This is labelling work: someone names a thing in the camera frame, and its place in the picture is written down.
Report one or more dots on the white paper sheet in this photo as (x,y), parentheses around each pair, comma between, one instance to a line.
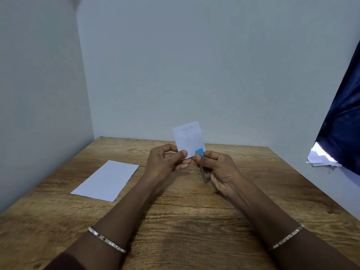
(107,181)
(188,139)

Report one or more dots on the maroon left sleeve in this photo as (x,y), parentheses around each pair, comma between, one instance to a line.
(62,263)

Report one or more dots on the person's left forearm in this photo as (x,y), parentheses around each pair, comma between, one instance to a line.
(118,219)

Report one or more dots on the dark blue curtain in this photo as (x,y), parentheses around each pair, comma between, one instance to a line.
(346,123)

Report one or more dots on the person's right hand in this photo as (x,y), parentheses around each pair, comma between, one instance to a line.
(222,168)

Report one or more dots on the person's right forearm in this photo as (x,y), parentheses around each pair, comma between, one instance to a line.
(275,219)

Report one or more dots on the pile of white paper scraps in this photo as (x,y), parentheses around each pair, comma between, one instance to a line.
(319,158)

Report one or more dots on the person's left hand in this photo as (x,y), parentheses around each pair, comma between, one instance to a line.
(163,163)

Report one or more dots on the blue silver stapler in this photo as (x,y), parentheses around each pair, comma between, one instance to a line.
(202,165)

